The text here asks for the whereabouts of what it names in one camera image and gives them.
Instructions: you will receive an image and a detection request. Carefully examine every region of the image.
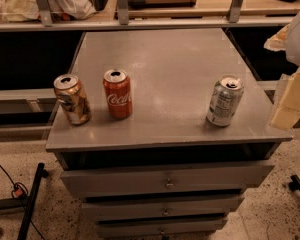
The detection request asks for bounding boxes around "black stand leg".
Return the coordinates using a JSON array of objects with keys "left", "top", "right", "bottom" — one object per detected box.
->
[
  {"left": 17, "top": 163, "right": 49, "bottom": 240},
  {"left": 288, "top": 175, "right": 300, "bottom": 192}
]

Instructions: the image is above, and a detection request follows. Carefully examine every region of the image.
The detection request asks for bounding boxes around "green 7up can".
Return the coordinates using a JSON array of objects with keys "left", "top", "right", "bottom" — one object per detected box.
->
[{"left": 206, "top": 75, "right": 244, "bottom": 127}]

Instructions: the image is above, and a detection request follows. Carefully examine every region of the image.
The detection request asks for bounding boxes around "black stand leg left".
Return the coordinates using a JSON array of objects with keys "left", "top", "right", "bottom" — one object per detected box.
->
[{"left": 17, "top": 163, "right": 49, "bottom": 240}]

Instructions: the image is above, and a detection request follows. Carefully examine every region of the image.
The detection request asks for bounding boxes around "middle grey drawer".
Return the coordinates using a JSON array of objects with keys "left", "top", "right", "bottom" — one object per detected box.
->
[{"left": 82, "top": 194, "right": 244, "bottom": 221}]

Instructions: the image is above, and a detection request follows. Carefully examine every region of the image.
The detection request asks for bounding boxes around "metal shelf bracket middle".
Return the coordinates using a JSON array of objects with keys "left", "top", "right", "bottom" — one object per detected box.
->
[{"left": 117, "top": 0, "right": 129, "bottom": 25}]

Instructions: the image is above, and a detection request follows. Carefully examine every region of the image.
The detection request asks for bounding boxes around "top grey drawer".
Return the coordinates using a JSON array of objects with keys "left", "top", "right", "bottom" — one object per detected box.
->
[{"left": 61, "top": 160, "right": 274, "bottom": 198}]

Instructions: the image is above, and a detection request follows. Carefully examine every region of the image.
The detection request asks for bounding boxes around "metal shelf bracket right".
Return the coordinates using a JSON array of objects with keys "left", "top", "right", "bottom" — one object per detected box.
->
[{"left": 227, "top": 0, "right": 244, "bottom": 23}]

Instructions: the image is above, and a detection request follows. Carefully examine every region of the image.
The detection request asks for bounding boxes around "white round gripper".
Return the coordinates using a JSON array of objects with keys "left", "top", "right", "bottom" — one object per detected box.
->
[{"left": 264, "top": 11, "right": 300, "bottom": 130}]

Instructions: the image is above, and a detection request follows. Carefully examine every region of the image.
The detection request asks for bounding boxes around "grey drawer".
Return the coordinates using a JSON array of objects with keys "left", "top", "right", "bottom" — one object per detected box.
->
[
  {"left": 61, "top": 160, "right": 274, "bottom": 198},
  {"left": 82, "top": 194, "right": 244, "bottom": 221},
  {"left": 97, "top": 216, "right": 227, "bottom": 238}
]

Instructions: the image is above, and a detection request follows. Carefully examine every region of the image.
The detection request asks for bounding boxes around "black cable with red clip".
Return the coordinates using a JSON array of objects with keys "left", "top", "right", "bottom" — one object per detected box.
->
[{"left": 0, "top": 153, "right": 48, "bottom": 240}]

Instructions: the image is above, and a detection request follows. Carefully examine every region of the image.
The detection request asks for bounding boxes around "grey drawer cabinet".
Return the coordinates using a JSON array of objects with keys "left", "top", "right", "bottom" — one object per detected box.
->
[{"left": 46, "top": 29, "right": 291, "bottom": 229}]

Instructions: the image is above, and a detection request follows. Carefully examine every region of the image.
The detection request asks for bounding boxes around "red Coca-Cola can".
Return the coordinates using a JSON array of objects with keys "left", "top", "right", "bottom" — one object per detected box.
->
[{"left": 103, "top": 69, "right": 132, "bottom": 120}]

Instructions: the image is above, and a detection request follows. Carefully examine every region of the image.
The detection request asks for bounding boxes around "bottom grey drawer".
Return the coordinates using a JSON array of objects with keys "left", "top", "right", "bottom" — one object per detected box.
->
[{"left": 97, "top": 216, "right": 227, "bottom": 238}]

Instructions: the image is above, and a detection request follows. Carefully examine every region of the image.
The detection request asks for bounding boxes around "metal shelf bracket left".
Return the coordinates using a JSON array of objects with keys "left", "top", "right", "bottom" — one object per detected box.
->
[{"left": 36, "top": 0, "right": 53, "bottom": 27}]

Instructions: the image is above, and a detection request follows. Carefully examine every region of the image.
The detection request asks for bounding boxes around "gold brown soda can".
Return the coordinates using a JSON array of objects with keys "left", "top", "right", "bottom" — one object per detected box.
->
[{"left": 54, "top": 74, "right": 91, "bottom": 125}]

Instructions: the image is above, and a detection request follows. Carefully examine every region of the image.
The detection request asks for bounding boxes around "metal shelf bracket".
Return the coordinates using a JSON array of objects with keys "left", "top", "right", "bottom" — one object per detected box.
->
[
  {"left": 36, "top": 0, "right": 53, "bottom": 27},
  {"left": 117, "top": 0, "right": 129, "bottom": 25},
  {"left": 227, "top": 0, "right": 244, "bottom": 23}
]

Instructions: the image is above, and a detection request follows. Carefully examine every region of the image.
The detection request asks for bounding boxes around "black stand leg right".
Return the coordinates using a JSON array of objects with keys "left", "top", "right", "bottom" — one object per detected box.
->
[{"left": 288, "top": 175, "right": 300, "bottom": 192}]

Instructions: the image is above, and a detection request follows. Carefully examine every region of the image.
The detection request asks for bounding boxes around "white cloth on shelf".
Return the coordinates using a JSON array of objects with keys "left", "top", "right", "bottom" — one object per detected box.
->
[{"left": 0, "top": 0, "right": 96, "bottom": 22}]

